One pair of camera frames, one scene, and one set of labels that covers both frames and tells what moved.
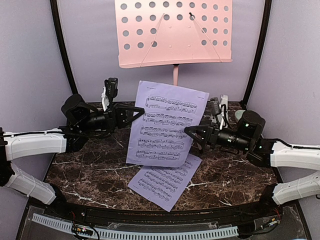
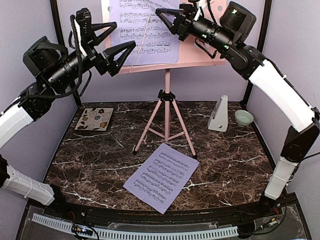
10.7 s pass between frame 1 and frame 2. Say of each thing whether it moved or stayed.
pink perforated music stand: moved
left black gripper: moved
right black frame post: stayed
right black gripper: moved
